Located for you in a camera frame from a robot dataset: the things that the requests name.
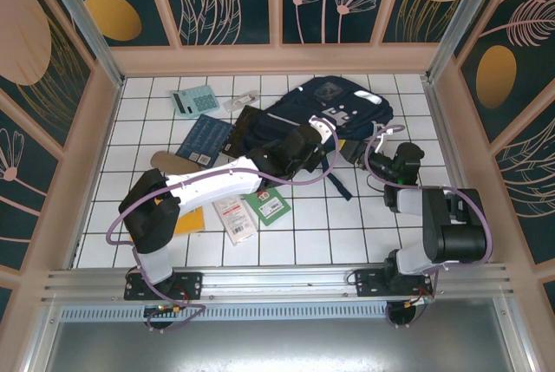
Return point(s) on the navy blue backpack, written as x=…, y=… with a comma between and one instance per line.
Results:
x=303, y=107

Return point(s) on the black book with gold print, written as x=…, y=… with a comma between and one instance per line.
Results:
x=243, y=129

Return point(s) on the small clear plastic package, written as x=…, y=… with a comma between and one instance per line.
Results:
x=242, y=101

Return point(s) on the green notebook with house picture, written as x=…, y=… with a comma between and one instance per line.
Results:
x=271, y=207

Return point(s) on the blue notebook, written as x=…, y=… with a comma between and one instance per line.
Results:
x=204, y=138

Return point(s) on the white red pen package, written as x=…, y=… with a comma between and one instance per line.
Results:
x=236, y=220

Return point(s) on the teal calculator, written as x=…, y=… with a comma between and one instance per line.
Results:
x=195, y=101

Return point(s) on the yellow notebook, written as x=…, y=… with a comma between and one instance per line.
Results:
x=191, y=220

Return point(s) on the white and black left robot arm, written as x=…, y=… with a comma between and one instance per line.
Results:
x=217, y=181

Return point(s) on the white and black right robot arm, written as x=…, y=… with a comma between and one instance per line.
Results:
x=451, y=224

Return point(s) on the grey steel plate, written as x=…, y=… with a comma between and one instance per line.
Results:
x=260, y=346

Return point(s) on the aluminium side rail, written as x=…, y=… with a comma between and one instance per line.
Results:
x=433, y=93

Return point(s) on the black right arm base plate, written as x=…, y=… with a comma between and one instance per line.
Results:
x=368, y=283

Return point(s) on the aluminium mounting rail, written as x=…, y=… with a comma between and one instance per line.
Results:
x=282, y=281

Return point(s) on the aluminium frame post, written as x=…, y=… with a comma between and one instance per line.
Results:
x=82, y=21
x=464, y=12

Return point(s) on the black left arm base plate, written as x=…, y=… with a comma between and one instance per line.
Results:
x=191, y=283

